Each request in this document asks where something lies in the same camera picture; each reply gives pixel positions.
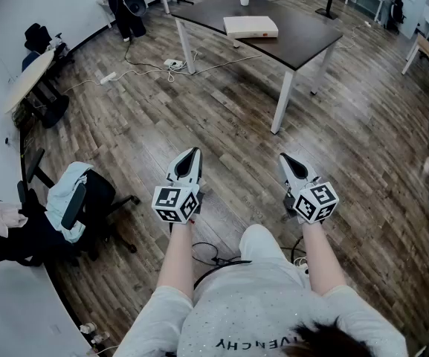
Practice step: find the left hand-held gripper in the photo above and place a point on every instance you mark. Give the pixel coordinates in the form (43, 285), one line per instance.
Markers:
(171, 201)

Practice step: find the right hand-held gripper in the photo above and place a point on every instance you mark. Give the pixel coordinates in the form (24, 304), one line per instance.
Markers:
(316, 203)

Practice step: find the person's left forearm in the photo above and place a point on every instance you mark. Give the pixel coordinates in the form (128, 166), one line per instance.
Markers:
(178, 259)

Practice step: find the person's right forearm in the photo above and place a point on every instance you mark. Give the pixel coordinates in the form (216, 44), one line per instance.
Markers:
(322, 259)

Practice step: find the person's light trousers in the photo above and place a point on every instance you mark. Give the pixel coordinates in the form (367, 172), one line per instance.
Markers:
(258, 242)

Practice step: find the black office chair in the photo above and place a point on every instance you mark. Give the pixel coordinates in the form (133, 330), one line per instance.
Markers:
(99, 199)

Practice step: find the white power strip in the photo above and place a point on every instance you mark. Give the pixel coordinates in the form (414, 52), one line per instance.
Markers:
(108, 77)
(173, 63)

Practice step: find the light blue cloth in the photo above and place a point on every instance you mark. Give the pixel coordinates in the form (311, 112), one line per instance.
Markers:
(60, 199)

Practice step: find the person's grey t-shirt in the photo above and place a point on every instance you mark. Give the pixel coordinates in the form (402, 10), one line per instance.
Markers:
(251, 311)

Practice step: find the wooden table with white legs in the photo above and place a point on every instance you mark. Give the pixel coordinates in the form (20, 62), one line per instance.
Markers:
(428, 48)

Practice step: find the round beige table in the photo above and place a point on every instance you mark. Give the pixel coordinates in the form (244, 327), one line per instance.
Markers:
(28, 76)

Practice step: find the black garment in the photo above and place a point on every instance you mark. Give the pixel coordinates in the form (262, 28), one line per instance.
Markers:
(17, 247)

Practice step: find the small clear bottle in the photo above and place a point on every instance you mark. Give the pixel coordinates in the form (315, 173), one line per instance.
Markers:
(100, 337)
(87, 327)

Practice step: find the black swivel chair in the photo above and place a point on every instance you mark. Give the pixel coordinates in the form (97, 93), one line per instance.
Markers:
(37, 37)

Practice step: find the white curved counter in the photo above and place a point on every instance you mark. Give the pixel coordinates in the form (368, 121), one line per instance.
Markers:
(9, 311)

